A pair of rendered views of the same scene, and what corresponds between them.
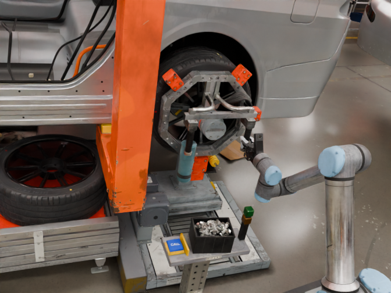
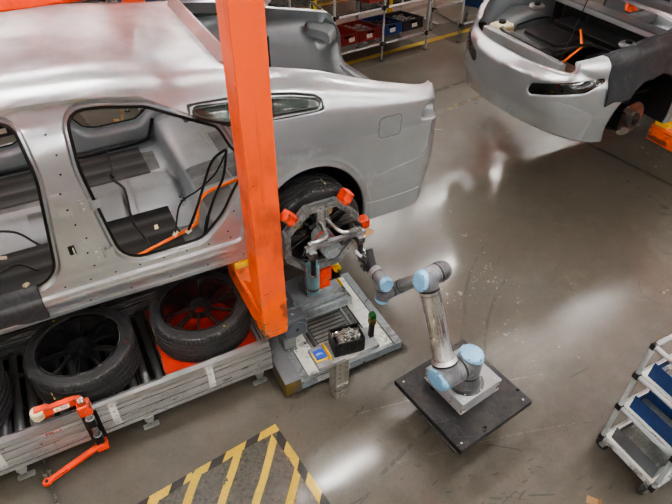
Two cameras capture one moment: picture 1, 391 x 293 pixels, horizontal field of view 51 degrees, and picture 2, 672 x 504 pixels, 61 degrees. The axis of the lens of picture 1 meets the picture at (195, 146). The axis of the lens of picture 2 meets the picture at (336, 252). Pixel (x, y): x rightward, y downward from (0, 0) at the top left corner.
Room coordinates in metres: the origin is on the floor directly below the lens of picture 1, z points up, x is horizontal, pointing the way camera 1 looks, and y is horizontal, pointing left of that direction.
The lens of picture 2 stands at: (-0.83, 0.07, 3.28)
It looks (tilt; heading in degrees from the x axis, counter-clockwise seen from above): 41 degrees down; 356
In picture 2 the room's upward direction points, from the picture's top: straight up
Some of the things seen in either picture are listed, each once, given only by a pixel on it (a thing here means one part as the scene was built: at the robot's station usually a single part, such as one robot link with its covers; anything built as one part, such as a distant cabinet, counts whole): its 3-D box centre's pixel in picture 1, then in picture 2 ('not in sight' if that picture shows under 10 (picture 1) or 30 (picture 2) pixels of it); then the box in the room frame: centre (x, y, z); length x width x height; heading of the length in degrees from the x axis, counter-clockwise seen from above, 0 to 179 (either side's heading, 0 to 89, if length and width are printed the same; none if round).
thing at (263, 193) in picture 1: (266, 189); (383, 293); (1.74, -0.40, 0.69); 0.12 x 0.09 x 0.12; 120
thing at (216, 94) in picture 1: (234, 96); (343, 220); (2.08, -0.16, 1.03); 0.19 x 0.18 x 0.11; 24
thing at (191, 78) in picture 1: (205, 115); (321, 235); (2.15, -0.02, 0.85); 0.54 x 0.07 x 0.54; 114
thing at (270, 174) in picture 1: (269, 171); (382, 280); (1.74, -0.39, 0.81); 0.12 x 0.09 x 0.10; 24
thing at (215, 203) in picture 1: (180, 192); (312, 295); (2.30, 0.05, 0.13); 0.50 x 0.36 x 0.10; 114
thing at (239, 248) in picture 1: (205, 246); (343, 348); (1.52, -0.14, 0.44); 0.43 x 0.17 x 0.03; 114
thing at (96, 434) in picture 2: not in sight; (92, 423); (1.14, 1.37, 0.30); 0.09 x 0.05 x 0.50; 114
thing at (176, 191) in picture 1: (184, 171); (311, 277); (2.30, 0.04, 0.32); 0.40 x 0.30 x 0.28; 114
